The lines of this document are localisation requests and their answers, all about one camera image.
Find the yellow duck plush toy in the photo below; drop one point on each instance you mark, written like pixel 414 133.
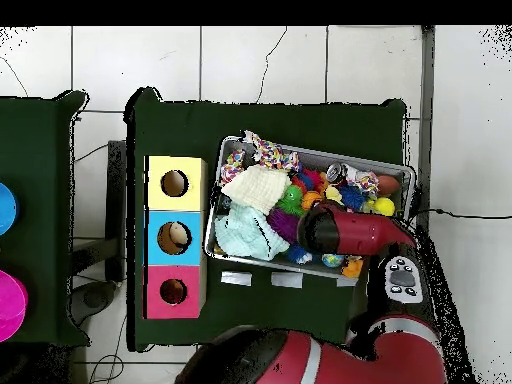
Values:
pixel 333 194

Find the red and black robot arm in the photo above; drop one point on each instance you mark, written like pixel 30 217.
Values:
pixel 360 232

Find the wooden box with three holes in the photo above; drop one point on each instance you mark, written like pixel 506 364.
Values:
pixel 194 192

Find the silver mesh bin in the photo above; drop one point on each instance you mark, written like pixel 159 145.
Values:
pixel 320 156

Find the cream waffle cloth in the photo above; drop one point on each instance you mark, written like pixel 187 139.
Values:
pixel 258 188

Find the mint green cloth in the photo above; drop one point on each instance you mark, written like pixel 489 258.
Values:
pixel 244 234

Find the purple spiky ball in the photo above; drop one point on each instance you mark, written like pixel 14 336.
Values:
pixel 282 224

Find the green spiky ball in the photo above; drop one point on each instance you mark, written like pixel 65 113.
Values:
pixel 291 200

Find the polka dot cloth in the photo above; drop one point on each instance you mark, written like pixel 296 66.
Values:
pixel 232 166

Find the orange toy basketball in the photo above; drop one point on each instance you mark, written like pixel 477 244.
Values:
pixel 311 198

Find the confetti print cloth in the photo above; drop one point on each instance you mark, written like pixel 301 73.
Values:
pixel 272 154

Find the white tape label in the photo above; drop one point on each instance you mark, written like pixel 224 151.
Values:
pixel 347 282
pixel 286 280
pixel 236 278

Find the orange plastic block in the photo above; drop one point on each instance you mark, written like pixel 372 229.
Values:
pixel 352 268

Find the yellow ball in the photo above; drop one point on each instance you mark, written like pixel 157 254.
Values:
pixel 384 206

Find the dark green side table cloth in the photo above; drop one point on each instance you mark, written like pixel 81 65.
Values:
pixel 40 160

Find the blue round disc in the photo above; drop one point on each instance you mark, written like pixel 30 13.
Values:
pixel 7 208

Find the magenta round disc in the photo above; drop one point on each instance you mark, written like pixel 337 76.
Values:
pixel 12 306

